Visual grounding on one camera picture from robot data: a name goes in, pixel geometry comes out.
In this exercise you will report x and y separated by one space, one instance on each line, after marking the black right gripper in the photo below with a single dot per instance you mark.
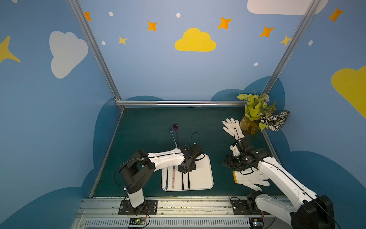
234 161

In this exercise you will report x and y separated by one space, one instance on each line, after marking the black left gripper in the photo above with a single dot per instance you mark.
187 164

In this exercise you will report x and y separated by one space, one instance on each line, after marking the silver spoon pink handle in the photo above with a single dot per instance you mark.
173 178

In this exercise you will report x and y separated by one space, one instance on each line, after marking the blue fork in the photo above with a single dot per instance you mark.
167 179

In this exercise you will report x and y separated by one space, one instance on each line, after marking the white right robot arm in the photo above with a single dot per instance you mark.
307 210

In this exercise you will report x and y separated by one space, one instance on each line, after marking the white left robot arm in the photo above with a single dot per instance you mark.
136 172

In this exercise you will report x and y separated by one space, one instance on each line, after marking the white glove near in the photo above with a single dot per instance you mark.
251 178

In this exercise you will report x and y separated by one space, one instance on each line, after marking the white glove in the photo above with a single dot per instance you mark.
232 127
251 178

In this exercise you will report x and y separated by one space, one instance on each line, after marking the white tray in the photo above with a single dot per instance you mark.
200 179

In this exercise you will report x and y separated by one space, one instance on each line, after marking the white glove far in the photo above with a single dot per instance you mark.
232 127

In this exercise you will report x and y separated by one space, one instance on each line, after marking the zebra striped cloth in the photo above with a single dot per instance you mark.
273 122

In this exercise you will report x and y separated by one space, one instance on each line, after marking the green potted plant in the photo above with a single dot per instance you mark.
257 110

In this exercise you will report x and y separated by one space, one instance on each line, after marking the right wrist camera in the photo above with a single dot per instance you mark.
241 147

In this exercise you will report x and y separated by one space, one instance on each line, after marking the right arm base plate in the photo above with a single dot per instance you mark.
241 207

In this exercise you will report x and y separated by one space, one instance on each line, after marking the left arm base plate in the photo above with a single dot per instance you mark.
148 207

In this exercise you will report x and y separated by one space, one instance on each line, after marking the horizontal aluminium frame rail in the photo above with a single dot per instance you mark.
179 103

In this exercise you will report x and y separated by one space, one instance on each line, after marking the front aluminium rail base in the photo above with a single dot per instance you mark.
171 213

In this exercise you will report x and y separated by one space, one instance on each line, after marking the right aluminium frame post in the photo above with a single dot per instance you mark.
298 34

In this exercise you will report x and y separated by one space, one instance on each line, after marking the aluminium frame post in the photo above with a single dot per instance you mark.
298 34
83 22

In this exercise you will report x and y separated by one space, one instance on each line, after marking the left aluminium frame post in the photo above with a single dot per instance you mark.
83 22

